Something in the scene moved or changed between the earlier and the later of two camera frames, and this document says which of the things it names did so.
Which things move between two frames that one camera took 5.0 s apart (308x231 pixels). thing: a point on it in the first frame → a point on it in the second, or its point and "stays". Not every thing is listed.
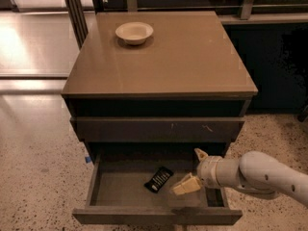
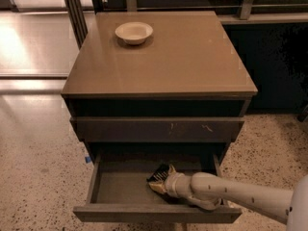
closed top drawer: x=157 y=129 stays
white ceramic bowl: x=135 y=33 stays
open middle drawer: x=116 y=193 stays
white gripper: x=208 y=171 → x=171 y=184
